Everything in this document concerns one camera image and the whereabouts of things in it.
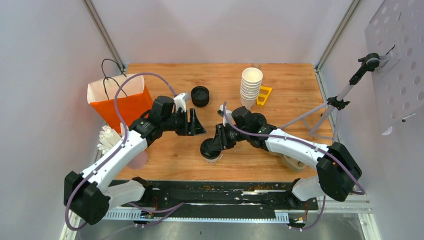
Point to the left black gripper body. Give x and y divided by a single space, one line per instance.
179 123

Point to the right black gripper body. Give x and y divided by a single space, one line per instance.
228 136

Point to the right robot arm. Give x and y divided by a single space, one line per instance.
337 171

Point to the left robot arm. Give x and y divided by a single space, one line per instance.
89 193

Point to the orange paper takeout bag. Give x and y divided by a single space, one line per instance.
132 99

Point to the stack of black lids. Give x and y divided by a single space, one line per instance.
200 96

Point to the stack of white paper cups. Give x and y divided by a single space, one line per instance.
251 81

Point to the yellow plastic holder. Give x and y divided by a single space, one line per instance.
263 95

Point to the brown pulp cup carrier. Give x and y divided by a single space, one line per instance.
290 162

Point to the pink cup with packets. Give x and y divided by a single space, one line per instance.
108 137

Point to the grey tripod stand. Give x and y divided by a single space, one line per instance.
369 63

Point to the white perforated panel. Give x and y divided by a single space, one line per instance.
396 33

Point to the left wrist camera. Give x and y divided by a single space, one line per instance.
180 101

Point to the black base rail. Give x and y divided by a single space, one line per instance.
240 201

